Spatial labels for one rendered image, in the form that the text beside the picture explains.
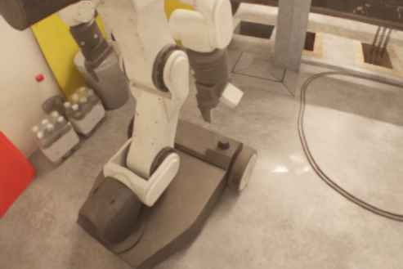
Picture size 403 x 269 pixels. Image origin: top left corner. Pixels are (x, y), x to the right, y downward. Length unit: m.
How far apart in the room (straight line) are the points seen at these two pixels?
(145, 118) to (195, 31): 0.42
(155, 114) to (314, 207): 0.77
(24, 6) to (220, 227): 0.98
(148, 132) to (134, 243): 0.37
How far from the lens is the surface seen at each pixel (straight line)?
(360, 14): 1.84
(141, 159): 0.90
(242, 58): 1.93
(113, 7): 0.67
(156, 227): 0.95
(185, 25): 0.53
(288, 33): 1.74
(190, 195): 0.99
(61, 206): 1.36
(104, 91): 1.57
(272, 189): 1.21
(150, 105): 0.84
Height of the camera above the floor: 1.03
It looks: 44 degrees down
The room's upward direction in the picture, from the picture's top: 5 degrees counter-clockwise
